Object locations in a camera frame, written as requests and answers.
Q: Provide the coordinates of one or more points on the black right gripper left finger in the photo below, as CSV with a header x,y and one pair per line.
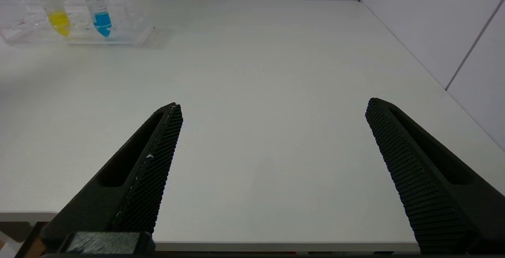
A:
x,y
118,202

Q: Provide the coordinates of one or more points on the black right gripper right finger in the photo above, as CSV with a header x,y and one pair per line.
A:
x,y
442,195

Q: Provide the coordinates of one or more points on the clear acrylic test tube rack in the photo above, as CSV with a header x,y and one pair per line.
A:
x,y
130,25

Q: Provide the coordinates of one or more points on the test tube with blue pigment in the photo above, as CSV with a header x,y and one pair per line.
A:
x,y
102,21

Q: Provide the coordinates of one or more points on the test tube with yellow pigment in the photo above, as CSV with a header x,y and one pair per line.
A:
x,y
59,20

